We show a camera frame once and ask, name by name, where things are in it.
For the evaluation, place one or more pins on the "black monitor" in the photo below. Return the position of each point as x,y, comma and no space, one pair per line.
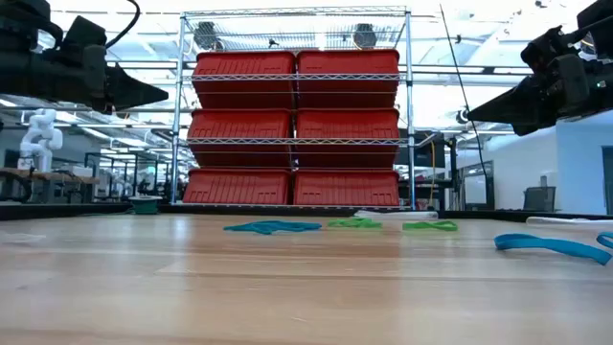
421,151

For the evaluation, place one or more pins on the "red plastic storage bin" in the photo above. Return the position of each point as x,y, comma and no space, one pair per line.
346,188
239,124
347,124
244,64
347,62
237,187

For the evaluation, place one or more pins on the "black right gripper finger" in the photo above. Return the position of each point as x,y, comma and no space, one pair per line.
517,108

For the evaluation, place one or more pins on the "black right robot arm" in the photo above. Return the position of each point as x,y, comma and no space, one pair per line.
598,19

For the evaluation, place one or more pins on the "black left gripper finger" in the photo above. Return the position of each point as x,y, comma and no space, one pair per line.
134,93

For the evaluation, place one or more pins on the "wooden workbench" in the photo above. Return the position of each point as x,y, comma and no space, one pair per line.
48,176

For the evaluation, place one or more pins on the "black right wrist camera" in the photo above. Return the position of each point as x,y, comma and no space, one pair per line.
546,48

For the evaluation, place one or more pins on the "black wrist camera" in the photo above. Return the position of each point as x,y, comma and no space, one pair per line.
546,48
84,38

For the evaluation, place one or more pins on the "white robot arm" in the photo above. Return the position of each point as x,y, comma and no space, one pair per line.
40,139

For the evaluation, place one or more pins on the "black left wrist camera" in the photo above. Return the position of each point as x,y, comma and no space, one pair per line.
84,38

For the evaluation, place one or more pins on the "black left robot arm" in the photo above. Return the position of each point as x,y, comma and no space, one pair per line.
24,14

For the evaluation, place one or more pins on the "black aluminium table frame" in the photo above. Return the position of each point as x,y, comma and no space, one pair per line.
62,211

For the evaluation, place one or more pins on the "green rubber band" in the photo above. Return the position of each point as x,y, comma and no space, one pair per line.
354,223
431,225

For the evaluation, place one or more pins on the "wide blue rubber band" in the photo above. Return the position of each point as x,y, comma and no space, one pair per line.
606,238
551,244

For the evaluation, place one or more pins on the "grey round fixture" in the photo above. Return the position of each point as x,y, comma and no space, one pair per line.
207,36
365,36

